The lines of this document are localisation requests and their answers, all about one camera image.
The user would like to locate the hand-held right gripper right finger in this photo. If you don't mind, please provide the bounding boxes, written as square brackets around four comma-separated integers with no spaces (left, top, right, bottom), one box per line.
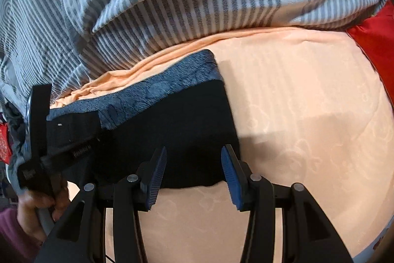
[220,144,354,263]

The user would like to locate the person's left hand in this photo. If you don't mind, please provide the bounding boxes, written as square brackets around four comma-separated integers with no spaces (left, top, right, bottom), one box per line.
[17,180,72,240]

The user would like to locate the red cloth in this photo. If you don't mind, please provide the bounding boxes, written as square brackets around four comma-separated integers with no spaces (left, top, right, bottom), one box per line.
[346,0,394,92]

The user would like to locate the red printed bag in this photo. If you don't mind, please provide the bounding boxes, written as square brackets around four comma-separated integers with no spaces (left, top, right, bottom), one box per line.
[0,123,13,164]

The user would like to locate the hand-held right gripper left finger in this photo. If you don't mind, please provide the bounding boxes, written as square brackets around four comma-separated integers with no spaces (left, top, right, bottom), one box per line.
[34,146,168,263]

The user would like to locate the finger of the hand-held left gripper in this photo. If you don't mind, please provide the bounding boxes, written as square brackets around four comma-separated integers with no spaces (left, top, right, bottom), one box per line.
[46,113,104,160]

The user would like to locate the black pants with blue lining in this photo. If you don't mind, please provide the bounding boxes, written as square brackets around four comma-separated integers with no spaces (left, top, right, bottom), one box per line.
[46,49,241,190]

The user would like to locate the person's left forearm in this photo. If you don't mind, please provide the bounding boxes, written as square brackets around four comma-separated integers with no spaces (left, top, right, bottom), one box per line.
[0,208,42,263]

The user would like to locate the peach bed sheet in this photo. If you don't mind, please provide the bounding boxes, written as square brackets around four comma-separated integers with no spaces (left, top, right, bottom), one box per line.
[51,26,394,263]

